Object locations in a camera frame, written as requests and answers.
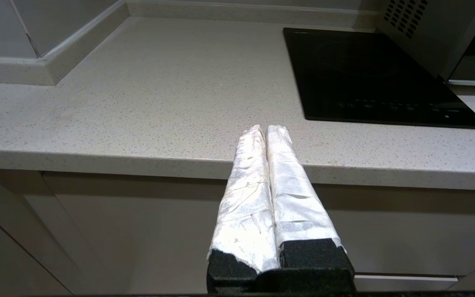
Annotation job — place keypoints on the silver Panasonic microwave oven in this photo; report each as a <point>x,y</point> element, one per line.
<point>423,33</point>

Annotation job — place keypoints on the black induction cooktop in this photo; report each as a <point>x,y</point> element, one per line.
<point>365,74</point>

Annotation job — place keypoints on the white cabinet door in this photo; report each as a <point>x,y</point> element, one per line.
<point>406,231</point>
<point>138,231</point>

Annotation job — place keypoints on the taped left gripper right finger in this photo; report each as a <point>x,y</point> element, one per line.
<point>295,206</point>

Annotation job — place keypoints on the grey corner cabinet panel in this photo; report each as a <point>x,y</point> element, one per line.
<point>15,247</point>

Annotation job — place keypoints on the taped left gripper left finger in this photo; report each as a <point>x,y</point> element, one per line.
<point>245,206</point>

